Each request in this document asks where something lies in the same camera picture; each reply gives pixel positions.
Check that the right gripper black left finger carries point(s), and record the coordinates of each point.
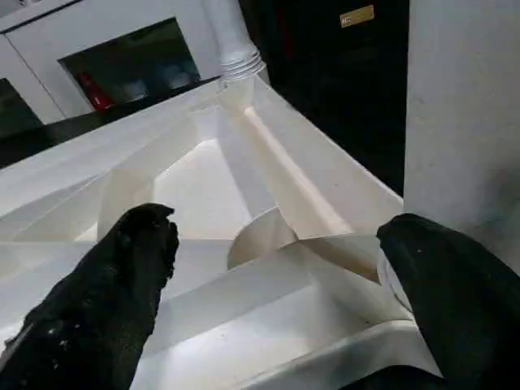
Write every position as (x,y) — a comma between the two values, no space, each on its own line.
(89,308)

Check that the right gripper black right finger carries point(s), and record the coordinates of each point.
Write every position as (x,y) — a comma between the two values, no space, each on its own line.
(467,308)

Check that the white plastic table top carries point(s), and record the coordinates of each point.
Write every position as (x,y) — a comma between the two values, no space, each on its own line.
(243,183)

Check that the white plastic table leg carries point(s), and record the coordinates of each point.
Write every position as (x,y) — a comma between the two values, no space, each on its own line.
(235,40)
(463,101)

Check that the black work mat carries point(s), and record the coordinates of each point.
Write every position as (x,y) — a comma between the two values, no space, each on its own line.
(24,146)

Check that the small red bottle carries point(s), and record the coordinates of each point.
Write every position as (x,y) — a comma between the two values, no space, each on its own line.
(95,91)

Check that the white glass-door cabinet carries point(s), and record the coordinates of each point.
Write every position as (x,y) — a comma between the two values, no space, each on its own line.
(40,48)

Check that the black tall furniture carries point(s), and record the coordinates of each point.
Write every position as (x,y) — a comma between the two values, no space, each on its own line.
(325,81)

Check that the small yellow label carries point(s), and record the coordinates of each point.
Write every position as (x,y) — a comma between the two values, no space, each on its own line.
(356,16)

